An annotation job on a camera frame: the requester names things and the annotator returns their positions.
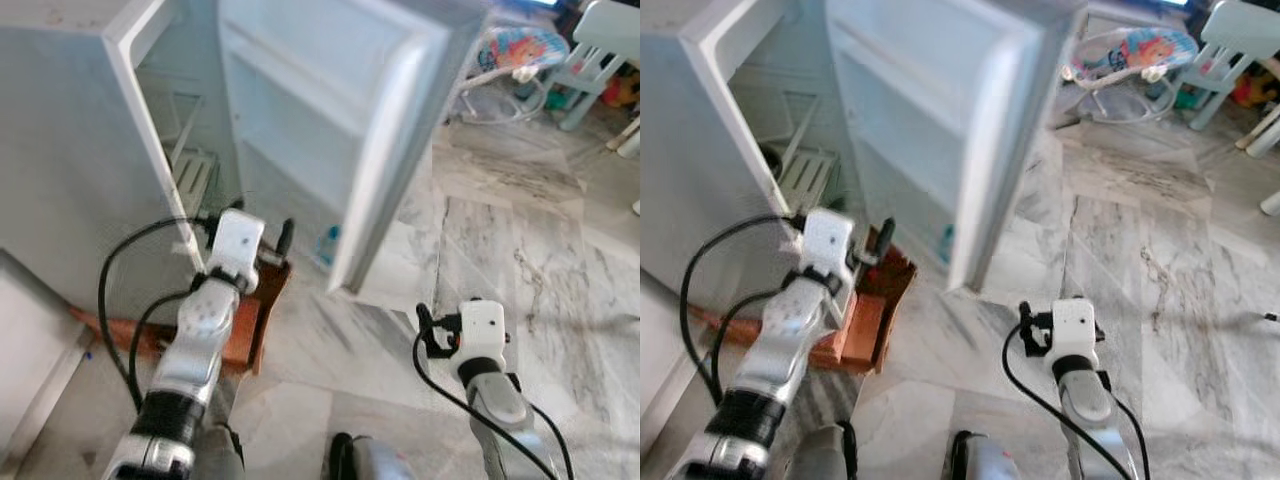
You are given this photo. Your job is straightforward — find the orange wooden fridge stand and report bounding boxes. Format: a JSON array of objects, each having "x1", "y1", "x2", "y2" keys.
[
  {"x1": 700, "y1": 240, "x2": 919, "y2": 376},
  {"x1": 68, "y1": 255, "x2": 294, "y2": 377}
]

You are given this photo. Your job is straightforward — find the white ribbed fridge panel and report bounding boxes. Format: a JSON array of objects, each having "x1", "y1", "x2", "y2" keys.
[
  {"x1": 778, "y1": 148, "x2": 839, "y2": 216},
  {"x1": 172, "y1": 148, "x2": 221, "y2": 217}
]

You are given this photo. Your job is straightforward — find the white fridge door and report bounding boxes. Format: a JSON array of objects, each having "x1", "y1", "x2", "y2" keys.
[
  {"x1": 825, "y1": 0, "x2": 1091, "y2": 293},
  {"x1": 218, "y1": 0, "x2": 493, "y2": 297}
]

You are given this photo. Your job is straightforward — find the white fridge cabinet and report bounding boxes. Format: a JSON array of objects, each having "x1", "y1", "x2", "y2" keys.
[
  {"x1": 0, "y1": 0, "x2": 246, "y2": 323},
  {"x1": 640, "y1": 0, "x2": 851, "y2": 321}
]

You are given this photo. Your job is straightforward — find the grey right robot leg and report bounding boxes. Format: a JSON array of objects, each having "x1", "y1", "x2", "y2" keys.
[
  {"x1": 328, "y1": 432, "x2": 419, "y2": 480},
  {"x1": 950, "y1": 430, "x2": 1026, "y2": 480}
]

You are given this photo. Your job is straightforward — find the grey robot leg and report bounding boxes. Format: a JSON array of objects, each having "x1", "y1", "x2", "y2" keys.
[
  {"x1": 950, "y1": 430, "x2": 1026, "y2": 480},
  {"x1": 328, "y1": 432, "x2": 419, "y2": 480},
  {"x1": 790, "y1": 422, "x2": 856, "y2": 480},
  {"x1": 195, "y1": 420, "x2": 247, "y2": 480}
]

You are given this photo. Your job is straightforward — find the grey left robot leg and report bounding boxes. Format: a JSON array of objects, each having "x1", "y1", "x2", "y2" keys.
[
  {"x1": 195, "y1": 420, "x2": 247, "y2": 480},
  {"x1": 790, "y1": 422, "x2": 856, "y2": 480}
]

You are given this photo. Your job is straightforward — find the white plastic furniture leg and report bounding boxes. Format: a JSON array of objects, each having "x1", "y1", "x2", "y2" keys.
[
  {"x1": 605, "y1": 112, "x2": 641, "y2": 161},
  {"x1": 1240, "y1": 105, "x2": 1280, "y2": 161}
]

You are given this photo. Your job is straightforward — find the colourful baby bouncer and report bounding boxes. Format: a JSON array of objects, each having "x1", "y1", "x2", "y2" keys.
[
  {"x1": 447, "y1": 24, "x2": 573, "y2": 126},
  {"x1": 1060, "y1": 25, "x2": 1201, "y2": 126}
]

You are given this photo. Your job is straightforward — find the red yellow toy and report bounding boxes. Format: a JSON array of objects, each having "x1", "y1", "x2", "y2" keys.
[
  {"x1": 600, "y1": 68, "x2": 641, "y2": 109},
  {"x1": 1232, "y1": 68, "x2": 1280, "y2": 109}
]

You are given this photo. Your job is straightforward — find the pale green plastic chair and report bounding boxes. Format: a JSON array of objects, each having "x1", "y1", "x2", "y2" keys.
[
  {"x1": 1188, "y1": 0, "x2": 1280, "y2": 131},
  {"x1": 553, "y1": 0, "x2": 641, "y2": 133}
]

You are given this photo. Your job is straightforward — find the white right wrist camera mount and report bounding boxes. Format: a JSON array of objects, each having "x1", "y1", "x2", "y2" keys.
[
  {"x1": 455, "y1": 297, "x2": 510, "y2": 363},
  {"x1": 1050, "y1": 296, "x2": 1101, "y2": 361}
]

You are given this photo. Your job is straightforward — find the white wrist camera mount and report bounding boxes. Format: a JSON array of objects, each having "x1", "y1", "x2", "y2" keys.
[
  {"x1": 1050, "y1": 296, "x2": 1101, "y2": 361},
  {"x1": 455, "y1": 297, "x2": 510, "y2": 363},
  {"x1": 205, "y1": 208, "x2": 267, "y2": 291},
  {"x1": 800, "y1": 208, "x2": 857, "y2": 291}
]

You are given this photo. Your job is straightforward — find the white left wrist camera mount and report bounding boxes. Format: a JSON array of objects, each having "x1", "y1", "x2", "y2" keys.
[
  {"x1": 800, "y1": 208, "x2": 857, "y2": 291},
  {"x1": 205, "y1": 208, "x2": 267, "y2": 291}
]

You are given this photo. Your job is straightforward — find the long black right arm cable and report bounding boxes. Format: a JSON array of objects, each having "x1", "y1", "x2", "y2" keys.
[
  {"x1": 1002, "y1": 335, "x2": 1136, "y2": 480},
  {"x1": 412, "y1": 335, "x2": 561, "y2": 480}
]

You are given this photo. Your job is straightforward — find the long black arm cable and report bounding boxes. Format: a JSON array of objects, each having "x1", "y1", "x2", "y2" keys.
[
  {"x1": 97, "y1": 214, "x2": 216, "y2": 413},
  {"x1": 680, "y1": 213, "x2": 806, "y2": 406},
  {"x1": 412, "y1": 335, "x2": 561, "y2": 480},
  {"x1": 1002, "y1": 335, "x2": 1136, "y2": 480}
]

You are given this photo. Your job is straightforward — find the short black right arm cable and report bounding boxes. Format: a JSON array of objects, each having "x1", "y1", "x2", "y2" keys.
[
  {"x1": 1108, "y1": 392, "x2": 1151, "y2": 480},
  {"x1": 525, "y1": 400, "x2": 576, "y2": 480}
]

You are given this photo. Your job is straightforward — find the short black arm cable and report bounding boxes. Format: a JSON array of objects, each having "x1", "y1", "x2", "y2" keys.
[
  {"x1": 525, "y1": 400, "x2": 576, "y2": 480},
  {"x1": 127, "y1": 288, "x2": 199, "y2": 386},
  {"x1": 710, "y1": 288, "x2": 786, "y2": 386},
  {"x1": 1108, "y1": 392, "x2": 1151, "y2": 480}
]

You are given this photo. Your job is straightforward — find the short black left arm cable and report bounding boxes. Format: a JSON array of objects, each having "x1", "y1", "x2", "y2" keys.
[
  {"x1": 710, "y1": 288, "x2": 786, "y2": 386},
  {"x1": 127, "y1": 288, "x2": 199, "y2": 386}
]

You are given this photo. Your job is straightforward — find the long black left arm cable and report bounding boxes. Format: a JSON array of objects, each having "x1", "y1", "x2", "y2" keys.
[
  {"x1": 97, "y1": 214, "x2": 216, "y2": 413},
  {"x1": 680, "y1": 213, "x2": 806, "y2": 406}
]

